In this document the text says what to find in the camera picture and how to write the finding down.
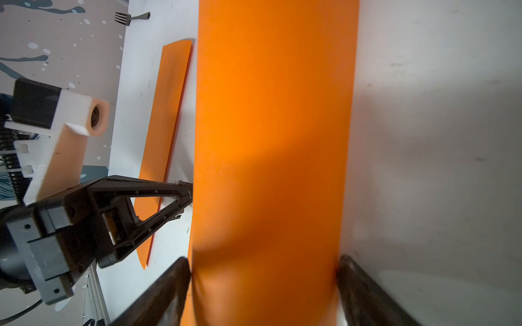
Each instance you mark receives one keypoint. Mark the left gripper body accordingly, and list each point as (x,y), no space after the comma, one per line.
(49,245)

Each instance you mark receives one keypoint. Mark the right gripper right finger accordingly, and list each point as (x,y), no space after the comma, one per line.
(364,302)

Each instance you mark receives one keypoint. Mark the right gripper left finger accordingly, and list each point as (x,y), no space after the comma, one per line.
(164,301)

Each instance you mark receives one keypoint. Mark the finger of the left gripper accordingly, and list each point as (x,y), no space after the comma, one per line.
(114,186)
(130,222)

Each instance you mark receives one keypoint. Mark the orange paper sheet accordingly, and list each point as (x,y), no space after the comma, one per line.
(274,96)
(168,97)

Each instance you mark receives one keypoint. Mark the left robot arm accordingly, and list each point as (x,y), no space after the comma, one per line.
(48,245)

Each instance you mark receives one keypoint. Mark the black fork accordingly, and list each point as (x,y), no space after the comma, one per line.
(127,19)

